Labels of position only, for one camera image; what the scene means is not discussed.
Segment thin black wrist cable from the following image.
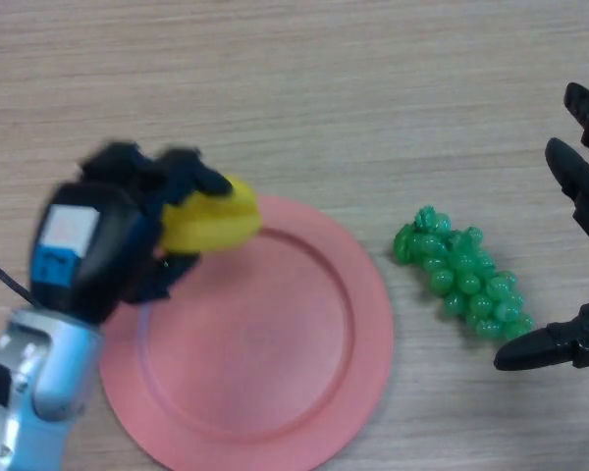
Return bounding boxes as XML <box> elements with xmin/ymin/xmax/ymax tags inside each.
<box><xmin>0</xmin><ymin>250</ymin><xmax>38</xmax><ymax>308</ymax></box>

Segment pink round plate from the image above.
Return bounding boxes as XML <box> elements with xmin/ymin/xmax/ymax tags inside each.
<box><xmin>99</xmin><ymin>195</ymin><xmax>395</xmax><ymax>471</ymax></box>

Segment yellow starfruit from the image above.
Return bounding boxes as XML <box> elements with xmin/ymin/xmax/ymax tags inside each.
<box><xmin>157</xmin><ymin>176</ymin><xmax>264</xmax><ymax>255</ymax></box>

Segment green grape bunch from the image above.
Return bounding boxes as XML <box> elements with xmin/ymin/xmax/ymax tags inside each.
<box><xmin>392</xmin><ymin>204</ymin><xmax>535</xmax><ymax>342</ymax></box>

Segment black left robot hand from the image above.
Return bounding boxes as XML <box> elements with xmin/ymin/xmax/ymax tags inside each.
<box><xmin>27</xmin><ymin>140</ymin><xmax>236</xmax><ymax>325</ymax></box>

